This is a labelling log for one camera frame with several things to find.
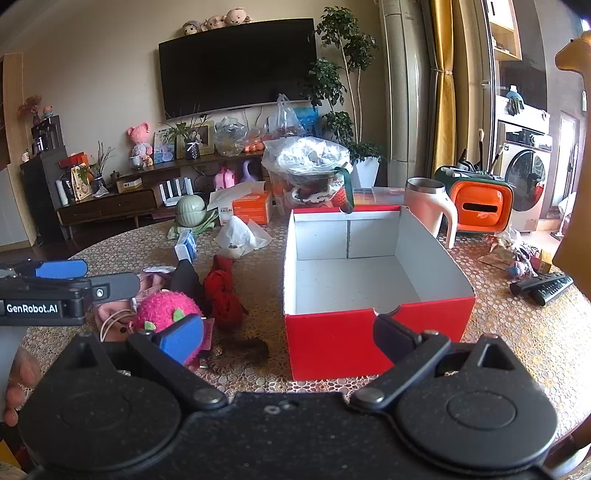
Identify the white paper tissue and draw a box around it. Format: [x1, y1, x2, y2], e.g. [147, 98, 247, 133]
[215, 215, 273, 258]

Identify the green ribbon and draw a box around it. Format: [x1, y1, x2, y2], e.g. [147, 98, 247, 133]
[335, 165, 355, 215]

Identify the black side cabinet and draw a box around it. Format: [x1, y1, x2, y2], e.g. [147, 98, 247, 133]
[21, 148, 75, 241]

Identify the clear plastic fruit container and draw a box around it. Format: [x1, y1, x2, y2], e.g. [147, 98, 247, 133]
[270, 166, 352, 215]

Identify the crumpled clear plastic bag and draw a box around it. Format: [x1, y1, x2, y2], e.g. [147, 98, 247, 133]
[215, 116, 252, 157]

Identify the tall green plant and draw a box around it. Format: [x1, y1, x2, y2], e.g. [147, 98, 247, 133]
[307, 6, 386, 160]

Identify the white router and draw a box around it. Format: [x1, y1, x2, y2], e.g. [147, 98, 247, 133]
[158, 178, 195, 207]

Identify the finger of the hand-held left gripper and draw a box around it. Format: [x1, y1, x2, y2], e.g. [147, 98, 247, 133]
[14, 259, 88, 280]
[90, 272, 140, 304]

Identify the red cardboard box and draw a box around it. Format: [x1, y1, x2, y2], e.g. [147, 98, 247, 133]
[283, 205, 476, 381]

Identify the pink toy bag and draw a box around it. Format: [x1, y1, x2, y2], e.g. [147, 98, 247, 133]
[213, 167, 237, 191]

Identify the black coffee machine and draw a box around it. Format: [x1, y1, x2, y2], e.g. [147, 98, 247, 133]
[31, 115, 63, 153]

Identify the small potted plant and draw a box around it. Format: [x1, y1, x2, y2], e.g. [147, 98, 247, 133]
[164, 113, 208, 161]

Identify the person's left hand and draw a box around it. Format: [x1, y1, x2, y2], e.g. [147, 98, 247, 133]
[2, 346, 42, 428]

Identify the pink fuzzy plush ball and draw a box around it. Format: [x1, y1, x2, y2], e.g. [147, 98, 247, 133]
[135, 290, 205, 335]

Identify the gold patterned tablecloth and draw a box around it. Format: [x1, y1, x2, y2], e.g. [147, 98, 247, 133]
[21, 208, 591, 444]

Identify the blue tissue pack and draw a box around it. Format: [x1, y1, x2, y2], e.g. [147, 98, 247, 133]
[174, 229, 197, 263]

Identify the washing machine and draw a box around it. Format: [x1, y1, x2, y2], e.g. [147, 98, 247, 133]
[496, 99, 553, 232]

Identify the white mug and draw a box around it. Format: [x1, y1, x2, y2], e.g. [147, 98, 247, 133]
[405, 178, 459, 250]

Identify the white plant pot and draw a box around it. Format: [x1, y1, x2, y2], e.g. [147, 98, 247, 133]
[353, 156, 382, 189]

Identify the standing air conditioner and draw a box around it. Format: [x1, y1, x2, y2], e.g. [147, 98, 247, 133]
[379, 0, 437, 162]

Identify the green knitted cloth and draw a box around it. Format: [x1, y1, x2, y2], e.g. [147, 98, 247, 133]
[167, 210, 218, 240]

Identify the blue packet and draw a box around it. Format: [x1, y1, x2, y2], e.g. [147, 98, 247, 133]
[295, 107, 319, 134]

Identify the wooden tv cabinet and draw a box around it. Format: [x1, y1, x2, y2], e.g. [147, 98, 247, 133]
[55, 152, 273, 241]

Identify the black television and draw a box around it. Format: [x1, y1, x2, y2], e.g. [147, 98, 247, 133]
[158, 17, 318, 121]

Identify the black cloth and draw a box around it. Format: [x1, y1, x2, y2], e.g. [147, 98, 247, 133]
[171, 259, 206, 315]

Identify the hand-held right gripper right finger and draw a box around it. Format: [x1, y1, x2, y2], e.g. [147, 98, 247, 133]
[351, 315, 525, 411]

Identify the yellow curtain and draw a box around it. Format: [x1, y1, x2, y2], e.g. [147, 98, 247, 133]
[429, 0, 467, 171]

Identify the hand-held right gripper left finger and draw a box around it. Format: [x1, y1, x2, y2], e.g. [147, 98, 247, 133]
[62, 315, 229, 411]

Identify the dark glove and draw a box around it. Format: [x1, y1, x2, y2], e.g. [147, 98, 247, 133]
[505, 85, 525, 116]

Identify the orange tissue box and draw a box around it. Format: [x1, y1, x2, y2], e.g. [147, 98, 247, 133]
[210, 182, 273, 225]

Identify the pink bear plush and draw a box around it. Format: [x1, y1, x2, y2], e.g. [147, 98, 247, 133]
[128, 123, 154, 168]

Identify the red knotted cloth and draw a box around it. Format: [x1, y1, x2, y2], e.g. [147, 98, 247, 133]
[203, 255, 250, 330]

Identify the dark brown fuzzy cloth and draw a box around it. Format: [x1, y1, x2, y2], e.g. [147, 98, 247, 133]
[217, 339, 271, 366]

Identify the blue picture card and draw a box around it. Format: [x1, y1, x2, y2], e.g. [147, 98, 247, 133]
[153, 129, 178, 164]

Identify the plastic bag with red print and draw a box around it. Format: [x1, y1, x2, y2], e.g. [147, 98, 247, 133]
[267, 93, 308, 138]

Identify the white mop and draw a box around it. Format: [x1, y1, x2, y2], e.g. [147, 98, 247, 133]
[551, 194, 578, 238]

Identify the vase with dried twigs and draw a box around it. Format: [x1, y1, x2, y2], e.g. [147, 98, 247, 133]
[90, 141, 116, 192]

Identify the wooden picture frame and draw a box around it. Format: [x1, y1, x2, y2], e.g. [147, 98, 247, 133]
[191, 121, 216, 156]

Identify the clear flat plastic box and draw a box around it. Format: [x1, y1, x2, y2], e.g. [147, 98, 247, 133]
[353, 187, 407, 207]

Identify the pink fleece cloth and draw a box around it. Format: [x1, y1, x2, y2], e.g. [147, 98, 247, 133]
[92, 272, 176, 343]

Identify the patterned paper bag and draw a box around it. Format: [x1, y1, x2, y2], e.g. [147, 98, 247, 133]
[71, 166, 100, 202]

